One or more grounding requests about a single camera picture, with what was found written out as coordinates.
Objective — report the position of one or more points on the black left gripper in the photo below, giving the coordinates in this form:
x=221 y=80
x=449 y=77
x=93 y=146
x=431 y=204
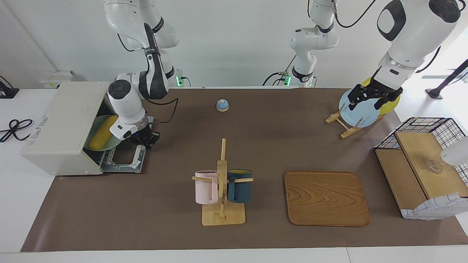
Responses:
x=382 y=91

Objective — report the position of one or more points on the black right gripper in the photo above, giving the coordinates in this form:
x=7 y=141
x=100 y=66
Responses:
x=144 y=134

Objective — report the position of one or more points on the pale green plate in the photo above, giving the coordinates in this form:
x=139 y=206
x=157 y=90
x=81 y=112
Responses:
x=109 y=144

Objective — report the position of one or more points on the yellow corn cob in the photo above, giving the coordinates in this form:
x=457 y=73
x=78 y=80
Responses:
x=102 y=133

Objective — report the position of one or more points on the beige toaster oven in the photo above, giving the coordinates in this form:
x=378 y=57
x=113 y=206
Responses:
x=62 y=120

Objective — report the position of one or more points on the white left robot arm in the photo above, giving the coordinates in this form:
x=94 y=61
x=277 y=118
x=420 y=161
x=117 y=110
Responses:
x=413 y=40

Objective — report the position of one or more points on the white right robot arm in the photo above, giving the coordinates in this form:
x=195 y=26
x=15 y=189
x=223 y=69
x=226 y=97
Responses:
x=124 y=106

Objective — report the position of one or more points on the light blue plate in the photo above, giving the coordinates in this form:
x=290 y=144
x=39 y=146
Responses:
x=360 y=117

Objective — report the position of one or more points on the yellow plate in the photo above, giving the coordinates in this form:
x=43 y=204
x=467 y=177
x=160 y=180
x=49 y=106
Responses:
x=393 y=106

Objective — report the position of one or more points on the wooden plate rack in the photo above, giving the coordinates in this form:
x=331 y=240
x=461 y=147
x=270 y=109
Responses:
x=347 y=133

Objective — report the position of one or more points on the black angled stand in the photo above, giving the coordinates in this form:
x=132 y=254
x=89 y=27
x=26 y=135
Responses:
x=435 y=93

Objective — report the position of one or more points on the green lit base connector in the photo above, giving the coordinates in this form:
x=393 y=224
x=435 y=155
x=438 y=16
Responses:
x=179 y=81
x=286 y=78

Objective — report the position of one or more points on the pink mug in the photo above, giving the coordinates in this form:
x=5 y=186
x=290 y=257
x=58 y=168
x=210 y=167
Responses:
x=204 y=190

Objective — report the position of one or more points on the small clear glass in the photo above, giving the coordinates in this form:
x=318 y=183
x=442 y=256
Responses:
x=434 y=167

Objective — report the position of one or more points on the white rounded object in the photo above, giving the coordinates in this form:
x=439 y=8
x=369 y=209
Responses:
x=455 y=153

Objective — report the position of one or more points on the dark blue mug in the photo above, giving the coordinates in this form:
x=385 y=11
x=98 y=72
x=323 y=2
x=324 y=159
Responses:
x=239 y=191

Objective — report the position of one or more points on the wooden mug tree stand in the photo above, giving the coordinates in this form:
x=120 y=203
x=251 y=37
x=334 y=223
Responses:
x=223 y=217

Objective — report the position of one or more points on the wooden serving tray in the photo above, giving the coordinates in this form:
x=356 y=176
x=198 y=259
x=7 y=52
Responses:
x=325 y=199

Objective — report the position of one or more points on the brown table mat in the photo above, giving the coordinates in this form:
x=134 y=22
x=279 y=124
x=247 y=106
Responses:
x=256 y=146

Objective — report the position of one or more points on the white wall box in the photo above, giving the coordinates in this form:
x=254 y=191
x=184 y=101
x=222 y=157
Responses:
x=55 y=78

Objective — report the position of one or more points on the black clamp mount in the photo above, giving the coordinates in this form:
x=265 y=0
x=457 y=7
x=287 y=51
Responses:
x=7 y=93

